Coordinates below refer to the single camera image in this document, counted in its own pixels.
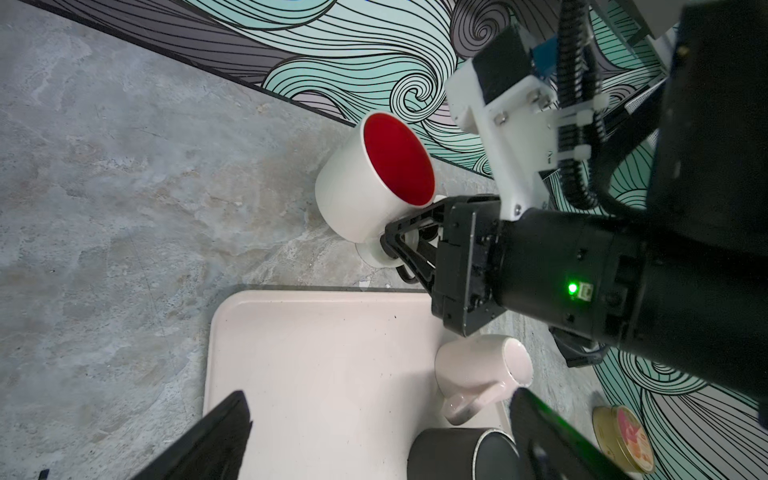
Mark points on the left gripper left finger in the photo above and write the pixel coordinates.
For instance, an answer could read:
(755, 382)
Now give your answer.
(213, 448)

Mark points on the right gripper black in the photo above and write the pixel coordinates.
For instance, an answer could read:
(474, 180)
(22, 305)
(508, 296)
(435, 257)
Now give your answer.
(456, 272)

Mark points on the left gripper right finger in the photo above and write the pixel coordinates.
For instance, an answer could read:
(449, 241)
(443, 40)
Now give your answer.
(550, 448)

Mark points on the cream upside-down mug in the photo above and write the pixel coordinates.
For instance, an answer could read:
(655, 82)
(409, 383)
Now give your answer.
(380, 174)

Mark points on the black mug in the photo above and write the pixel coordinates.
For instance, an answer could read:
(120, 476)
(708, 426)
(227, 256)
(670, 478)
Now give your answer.
(463, 453)

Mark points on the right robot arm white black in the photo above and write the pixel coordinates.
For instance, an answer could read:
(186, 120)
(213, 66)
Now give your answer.
(664, 251)

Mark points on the pink upside-down mug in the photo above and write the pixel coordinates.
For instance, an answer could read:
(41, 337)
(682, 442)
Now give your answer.
(473, 373)

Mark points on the pink tray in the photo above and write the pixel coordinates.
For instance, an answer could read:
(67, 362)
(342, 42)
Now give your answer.
(338, 383)

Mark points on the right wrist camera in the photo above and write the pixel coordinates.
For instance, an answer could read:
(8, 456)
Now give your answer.
(497, 96)

